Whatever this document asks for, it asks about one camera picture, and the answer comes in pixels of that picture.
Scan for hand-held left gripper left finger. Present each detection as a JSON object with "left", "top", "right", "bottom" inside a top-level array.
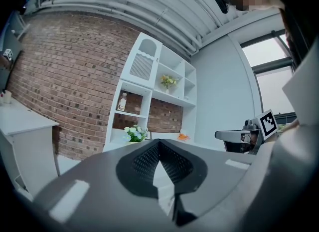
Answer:
[{"left": 32, "top": 138, "right": 173, "bottom": 232}]

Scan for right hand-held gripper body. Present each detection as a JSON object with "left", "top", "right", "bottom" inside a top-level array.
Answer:
[{"left": 243, "top": 109, "right": 279, "bottom": 155}]

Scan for white side cabinet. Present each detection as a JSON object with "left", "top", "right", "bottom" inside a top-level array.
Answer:
[{"left": 0, "top": 95, "right": 61, "bottom": 197}]

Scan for white shelf unit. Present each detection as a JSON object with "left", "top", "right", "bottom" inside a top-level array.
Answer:
[{"left": 103, "top": 31, "right": 198, "bottom": 152}]

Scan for black head-worn camera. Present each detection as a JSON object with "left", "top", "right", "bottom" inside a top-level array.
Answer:
[{"left": 213, "top": 0, "right": 230, "bottom": 14}]

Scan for white flowers in cream pot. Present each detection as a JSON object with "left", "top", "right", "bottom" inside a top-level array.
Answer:
[{"left": 123, "top": 124, "right": 149, "bottom": 144}]

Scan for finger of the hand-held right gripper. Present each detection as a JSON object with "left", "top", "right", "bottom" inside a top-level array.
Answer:
[{"left": 214, "top": 129, "right": 252, "bottom": 153}]

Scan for clear bottle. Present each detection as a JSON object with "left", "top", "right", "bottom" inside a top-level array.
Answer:
[{"left": 117, "top": 91, "right": 128, "bottom": 112}]

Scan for yellow flowers in vase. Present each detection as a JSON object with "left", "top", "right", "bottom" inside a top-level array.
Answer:
[{"left": 159, "top": 74, "right": 179, "bottom": 95}]

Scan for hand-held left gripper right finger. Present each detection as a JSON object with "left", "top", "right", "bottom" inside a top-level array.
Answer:
[{"left": 159, "top": 138, "right": 259, "bottom": 228}]

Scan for window with dark frame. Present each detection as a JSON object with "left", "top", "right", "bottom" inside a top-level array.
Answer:
[{"left": 238, "top": 29, "right": 298, "bottom": 127}]

